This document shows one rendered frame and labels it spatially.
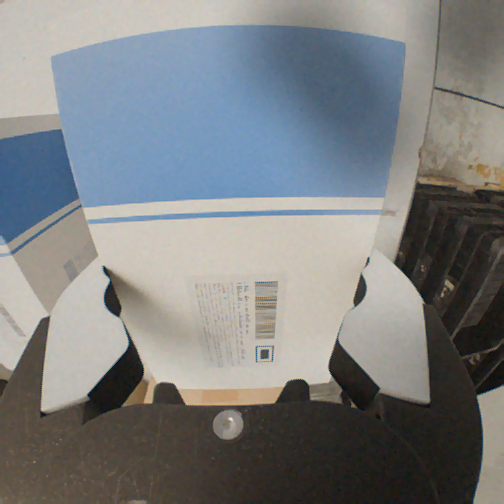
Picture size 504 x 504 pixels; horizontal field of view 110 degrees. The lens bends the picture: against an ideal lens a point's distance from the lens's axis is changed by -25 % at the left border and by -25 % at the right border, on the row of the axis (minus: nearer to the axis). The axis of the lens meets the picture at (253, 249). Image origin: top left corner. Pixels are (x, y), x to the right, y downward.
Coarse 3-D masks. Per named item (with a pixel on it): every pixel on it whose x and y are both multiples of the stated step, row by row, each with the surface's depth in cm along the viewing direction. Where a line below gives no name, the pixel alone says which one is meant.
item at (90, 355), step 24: (96, 264) 10; (72, 288) 8; (96, 288) 8; (72, 312) 7; (96, 312) 7; (120, 312) 9; (48, 336) 6; (72, 336) 6; (96, 336) 6; (120, 336) 6; (48, 360) 5; (72, 360) 5; (96, 360) 6; (120, 360) 6; (48, 384) 5; (72, 384) 5; (96, 384) 5; (120, 384) 6; (48, 408) 4
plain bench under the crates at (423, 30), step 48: (48, 0) 10; (96, 0) 11; (384, 0) 11; (432, 0) 11; (0, 48) 11; (48, 48) 12; (432, 48) 13; (0, 96) 13; (48, 96) 14; (432, 96) 15; (384, 240) 21; (336, 384) 34
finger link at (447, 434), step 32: (448, 352) 5; (448, 384) 5; (384, 416) 4; (416, 416) 4; (448, 416) 4; (480, 416) 4; (416, 448) 4; (448, 448) 3; (480, 448) 3; (448, 480) 3
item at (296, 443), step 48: (288, 384) 5; (96, 432) 4; (144, 432) 4; (192, 432) 4; (240, 432) 4; (288, 432) 4; (336, 432) 4; (384, 432) 4; (48, 480) 3; (96, 480) 3; (144, 480) 3; (192, 480) 3; (240, 480) 3; (288, 480) 3; (336, 480) 3; (384, 480) 3
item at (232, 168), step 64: (128, 0) 5; (192, 0) 5; (256, 0) 5; (320, 0) 5; (64, 64) 6; (128, 64) 6; (192, 64) 6; (256, 64) 6; (320, 64) 6; (384, 64) 6; (64, 128) 7; (128, 128) 7; (192, 128) 7; (256, 128) 7; (320, 128) 7; (384, 128) 7; (128, 192) 8; (192, 192) 8; (256, 192) 8; (320, 192) 8; (384, 192) 8; (128, 256) 9; (192, 256) 10; (256, 256) 10; (320, 256) 10; (128, 320) 11; (192, 320) 11; (256, 320) 12; (320, 320) 12; (192, 384) 15; (256, 384) 15
